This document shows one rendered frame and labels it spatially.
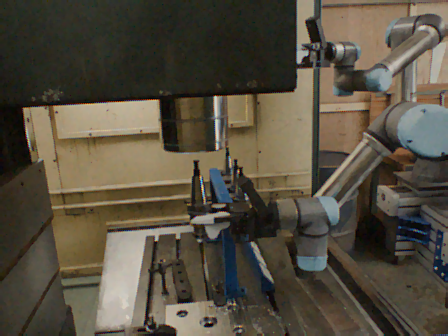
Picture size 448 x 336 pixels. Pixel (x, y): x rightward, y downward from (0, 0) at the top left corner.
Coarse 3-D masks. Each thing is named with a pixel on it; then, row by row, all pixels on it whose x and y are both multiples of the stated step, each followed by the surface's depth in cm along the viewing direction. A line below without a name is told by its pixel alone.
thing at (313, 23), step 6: (312, 18) 123; (318, 18) 123; (306, 24) 125; (312, 24) 124; (318, 24) 123; (312, 30) 125; (318, 30) 124; (312, 36) 127; (318, 36) 125; (324, 36) 126; (312, 42) 129; (324, 42) 127; (324, 48) 128
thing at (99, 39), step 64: (0, 0) 65; (64, 0) 66; (128, 0) 67; (192, 0) 69; (256, 0) 70; (0, 64) 67; (64, 64) 69; (128, 64) 70; (192, 64) 71; (256, 64) 73
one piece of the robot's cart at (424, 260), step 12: (432, 204) 153; (444, 204) 153; (432, 216) 146; (444, 216) 142; (432, 228) 147; (444, 228) 138; (432, 240) 149; (420, 252) 157; (432, 252) 149; (420, 264) 158; (432, 264) 148; (432, 276) 148; (444, 288) 140
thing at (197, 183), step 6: (192, 174) 90; (192, 180) 90; (198, 180) 89; (192, 186) 90; (198, 186) 89; (204, 186) 90; (192, 192) 90; (198, 192) 89; (204, 192) 90; (192, 198) 90; (198, 198) 90; (204, 198) 90; (198, 204) 90
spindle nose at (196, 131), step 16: (224, 96) 82; (160, 112) 82; (176, 112) 79; (192, 112) 78; (208, 112) 79; (224, 112) 83; (160, 128) 83; (176, 128) 80; (192, 128) 79; (208, 128) 80; (224, 128) 83; (176, 144) 81; (192, 144) 80; (208, 144) 81; (224, 144) 84
